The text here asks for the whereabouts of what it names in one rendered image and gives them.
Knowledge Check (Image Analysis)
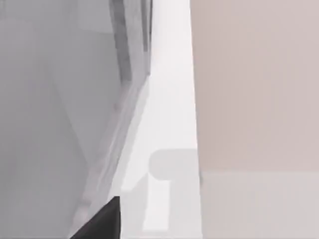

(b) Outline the pale grey cabinet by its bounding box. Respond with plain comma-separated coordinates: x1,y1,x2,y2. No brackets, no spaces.
0,0,153,239

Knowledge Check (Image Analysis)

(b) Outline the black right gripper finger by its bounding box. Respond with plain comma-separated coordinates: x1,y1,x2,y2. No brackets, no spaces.
69,196,122,239

